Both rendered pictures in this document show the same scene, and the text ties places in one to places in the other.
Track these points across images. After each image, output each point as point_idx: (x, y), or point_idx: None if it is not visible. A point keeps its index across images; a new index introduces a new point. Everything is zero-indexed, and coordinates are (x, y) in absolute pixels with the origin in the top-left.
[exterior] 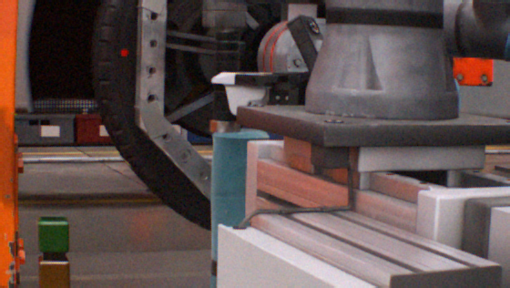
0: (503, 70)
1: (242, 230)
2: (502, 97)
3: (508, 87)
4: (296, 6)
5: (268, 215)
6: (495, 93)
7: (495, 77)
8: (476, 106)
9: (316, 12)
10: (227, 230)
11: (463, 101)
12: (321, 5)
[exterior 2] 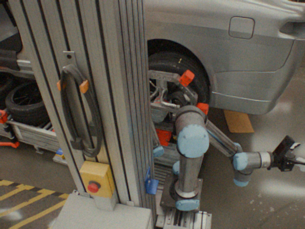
0: (226, 100)
1: (75, 192)
2: (225, 106)
3: (227, 104)
4: (160, 95)
5: (77, 192)
6: (223, 105)
7: (224, 102)
8: (218, 106)
9: (165, 96)
10: (72, 192)
11: (214, 105)
12: (199, 65)
